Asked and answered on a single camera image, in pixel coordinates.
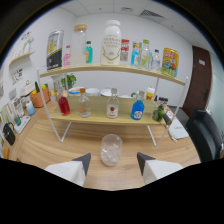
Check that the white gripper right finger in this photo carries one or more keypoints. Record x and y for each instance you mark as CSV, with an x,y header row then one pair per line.
x,y
158,170

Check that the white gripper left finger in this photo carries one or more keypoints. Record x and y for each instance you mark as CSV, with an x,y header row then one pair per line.
x,y
68,170

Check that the small red juice bottle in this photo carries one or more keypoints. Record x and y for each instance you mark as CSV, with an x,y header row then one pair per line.
x,y
64,106

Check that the yellow drink can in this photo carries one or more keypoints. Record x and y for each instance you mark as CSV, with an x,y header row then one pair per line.
x,y
170,62

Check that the green cup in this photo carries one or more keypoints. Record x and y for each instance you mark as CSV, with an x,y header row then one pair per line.
x,y
17,119

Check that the white zip pouch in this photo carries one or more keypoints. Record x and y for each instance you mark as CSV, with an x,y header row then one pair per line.
x,y
176,130

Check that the dark muddler cork end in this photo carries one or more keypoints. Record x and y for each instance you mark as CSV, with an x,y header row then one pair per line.
x,y
166,118

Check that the glass jar of limes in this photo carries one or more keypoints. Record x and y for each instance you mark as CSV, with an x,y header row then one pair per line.
x,y
157,113

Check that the black armchair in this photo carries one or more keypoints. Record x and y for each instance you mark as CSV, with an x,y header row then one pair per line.
x,y
203,133

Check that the white kitchen scale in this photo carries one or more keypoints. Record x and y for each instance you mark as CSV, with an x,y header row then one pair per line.
x,y
22,126

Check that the blue liquor bottle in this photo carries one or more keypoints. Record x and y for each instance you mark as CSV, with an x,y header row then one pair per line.
x,y
137,110

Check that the black kettle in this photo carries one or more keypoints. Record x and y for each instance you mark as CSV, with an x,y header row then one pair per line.
x,y
9,134

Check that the two-tier wooden shelf rack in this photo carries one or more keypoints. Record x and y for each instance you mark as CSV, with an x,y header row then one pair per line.
x,y
98,106

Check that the light blue white container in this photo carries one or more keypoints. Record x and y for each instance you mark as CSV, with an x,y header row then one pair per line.
x,y
30,108

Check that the clear bottle red label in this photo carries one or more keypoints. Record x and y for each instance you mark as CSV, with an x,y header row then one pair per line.
x,y
112,108

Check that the orange storage basket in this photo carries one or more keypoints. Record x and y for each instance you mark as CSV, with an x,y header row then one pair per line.
x,y
39,98

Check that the bowl with blue rim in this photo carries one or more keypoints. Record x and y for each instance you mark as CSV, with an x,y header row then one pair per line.
x,y
76,91

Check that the white bowl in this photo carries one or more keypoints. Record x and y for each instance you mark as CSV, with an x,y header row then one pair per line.
x,y
92,91

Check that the yellow toy fruit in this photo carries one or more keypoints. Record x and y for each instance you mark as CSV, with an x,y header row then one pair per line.
x,y
44,86

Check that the bowl with silver lid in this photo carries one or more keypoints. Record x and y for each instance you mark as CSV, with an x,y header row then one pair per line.
x,y
107,91

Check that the green toy vegetable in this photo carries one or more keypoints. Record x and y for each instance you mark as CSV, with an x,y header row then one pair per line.
x,y
37,87

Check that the green potted plant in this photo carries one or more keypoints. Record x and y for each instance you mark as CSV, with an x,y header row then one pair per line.
x,y
69,80

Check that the white cooking pot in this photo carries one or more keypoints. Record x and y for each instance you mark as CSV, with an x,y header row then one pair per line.
x,y
27,88

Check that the brown door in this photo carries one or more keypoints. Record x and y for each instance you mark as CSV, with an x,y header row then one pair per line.
x,y
198,80

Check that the small water bottle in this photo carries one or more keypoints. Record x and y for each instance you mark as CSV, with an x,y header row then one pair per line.
x,y
156,61

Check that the small pink bottle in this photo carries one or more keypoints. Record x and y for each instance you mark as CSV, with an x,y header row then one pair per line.
x,y
67,58

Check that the light blue drink bottle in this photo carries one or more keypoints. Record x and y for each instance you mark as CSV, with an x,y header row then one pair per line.
x,y
135,56

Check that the small teal bottle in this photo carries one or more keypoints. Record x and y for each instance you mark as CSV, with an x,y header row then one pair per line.
x,y
89,53

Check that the QR code sheet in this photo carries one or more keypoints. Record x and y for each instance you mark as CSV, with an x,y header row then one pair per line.
x,y
124,56

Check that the black and yellow can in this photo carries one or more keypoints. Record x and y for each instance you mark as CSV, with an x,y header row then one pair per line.
x,y
54,50

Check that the glass jar cork lid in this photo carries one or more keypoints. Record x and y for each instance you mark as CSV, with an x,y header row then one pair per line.
x,y
79,46

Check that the large white bottle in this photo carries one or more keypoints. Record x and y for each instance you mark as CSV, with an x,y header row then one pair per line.
x,y
111,43

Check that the ceiling air vent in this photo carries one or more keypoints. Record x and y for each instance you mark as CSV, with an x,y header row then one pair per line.
x,y
150,13

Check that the square ceiling diffuser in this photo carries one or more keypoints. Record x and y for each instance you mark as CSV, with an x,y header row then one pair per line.
x,y
127,9

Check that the drawing sheet on wall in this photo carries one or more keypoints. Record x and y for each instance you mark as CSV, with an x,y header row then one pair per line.
x,y
17,76

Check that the wooden wall shelf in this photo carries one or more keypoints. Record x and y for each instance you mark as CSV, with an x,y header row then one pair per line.
x,y
21,57

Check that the red wall poster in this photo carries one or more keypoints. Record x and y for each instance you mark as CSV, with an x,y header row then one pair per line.
x,y
125,45

